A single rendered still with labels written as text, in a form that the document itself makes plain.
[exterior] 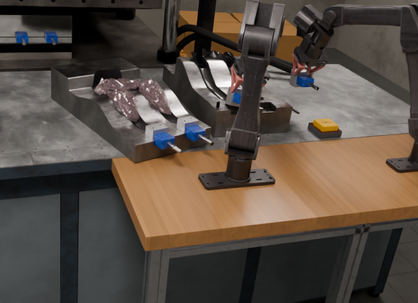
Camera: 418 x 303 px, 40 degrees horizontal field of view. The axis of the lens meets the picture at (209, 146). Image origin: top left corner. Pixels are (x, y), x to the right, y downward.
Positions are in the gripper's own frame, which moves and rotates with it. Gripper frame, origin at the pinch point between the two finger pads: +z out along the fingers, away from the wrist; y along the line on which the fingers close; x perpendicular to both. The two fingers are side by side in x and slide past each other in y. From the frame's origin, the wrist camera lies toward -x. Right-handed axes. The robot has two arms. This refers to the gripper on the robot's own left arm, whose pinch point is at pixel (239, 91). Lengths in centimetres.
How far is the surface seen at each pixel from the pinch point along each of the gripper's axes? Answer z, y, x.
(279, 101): 2.0, -16.3, -1.5
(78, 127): 24.9, 42.6, -2.5
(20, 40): 40, 55, -64
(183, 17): 126, -101, -277
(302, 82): -2.6, -25.5, -8.1
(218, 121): 8.3, 5.3, 5.5
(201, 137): 6.5, 14.3, 15.8
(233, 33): 108, -127, -235
